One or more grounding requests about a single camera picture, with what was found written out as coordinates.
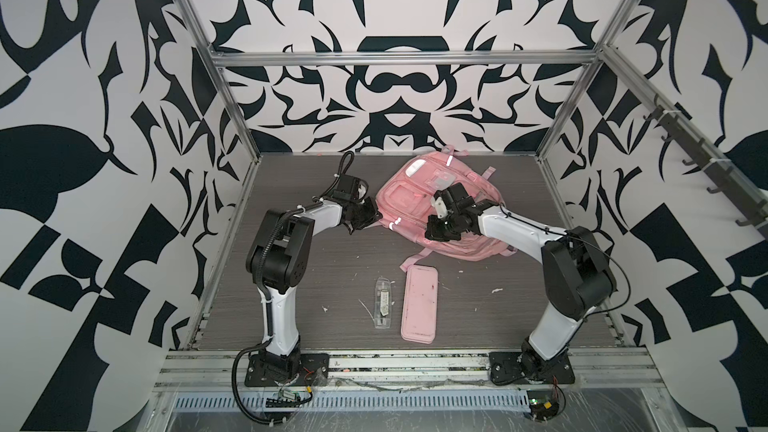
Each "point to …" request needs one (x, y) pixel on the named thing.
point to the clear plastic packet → (382, 317)
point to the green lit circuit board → (543, 404)
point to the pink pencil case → (419, 311)
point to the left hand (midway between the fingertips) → (385, 209)
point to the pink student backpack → (405, 201)
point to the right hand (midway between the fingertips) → (425, 231)
